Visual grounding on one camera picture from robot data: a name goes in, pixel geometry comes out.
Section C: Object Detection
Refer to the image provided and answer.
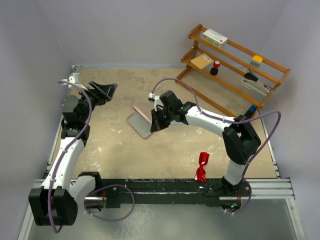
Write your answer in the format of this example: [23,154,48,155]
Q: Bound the red sunglasses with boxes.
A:
[194,152,210,183]

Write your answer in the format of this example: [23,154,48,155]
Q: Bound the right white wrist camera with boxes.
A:
[148,92,163,111]

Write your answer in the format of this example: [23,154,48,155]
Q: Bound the aluminium frame rail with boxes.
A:
[248,178,295,200]

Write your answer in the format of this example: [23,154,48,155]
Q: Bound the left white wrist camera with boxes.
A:
[68,72,81,85]

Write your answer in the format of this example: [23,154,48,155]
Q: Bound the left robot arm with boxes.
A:
[28,80,118,233]

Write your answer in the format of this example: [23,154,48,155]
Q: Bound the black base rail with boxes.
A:
[85,178,252,209]

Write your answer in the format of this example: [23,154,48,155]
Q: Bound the blue stapler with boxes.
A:
[244,104,257,119]

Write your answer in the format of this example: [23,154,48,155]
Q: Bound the blue cleaning cloth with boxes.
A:
[170,121,187,126]

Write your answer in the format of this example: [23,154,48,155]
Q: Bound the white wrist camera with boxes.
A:
[68,72,81,85]
[148,92,163,111]

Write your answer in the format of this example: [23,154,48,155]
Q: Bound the yellow grey sponge block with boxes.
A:
[250,55,263,69]

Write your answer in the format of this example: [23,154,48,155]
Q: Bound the white green box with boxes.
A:
[202,28,229,49]

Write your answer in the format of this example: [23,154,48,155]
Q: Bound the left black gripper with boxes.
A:
[77,81,116,123]

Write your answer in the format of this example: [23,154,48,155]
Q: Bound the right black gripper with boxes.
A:
[151,106,175,132]

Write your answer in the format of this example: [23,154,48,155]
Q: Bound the brown envelope packet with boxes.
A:
[190,53,214,70]

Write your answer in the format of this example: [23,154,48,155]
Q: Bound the red black stamp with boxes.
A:
[210,60,221,76]

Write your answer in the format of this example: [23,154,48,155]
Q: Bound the pink glasses case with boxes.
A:
[126,105,152,139]

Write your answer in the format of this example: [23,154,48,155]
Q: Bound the wooden three-tier shelf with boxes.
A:
[176,24,291,117]

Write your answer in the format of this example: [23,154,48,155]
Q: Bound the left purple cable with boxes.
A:
[47,79,136,234]

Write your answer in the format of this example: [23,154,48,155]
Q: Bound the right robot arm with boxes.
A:
[148,90,261,196]

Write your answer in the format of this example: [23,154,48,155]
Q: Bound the black stapler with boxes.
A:
[244,71,259,82]

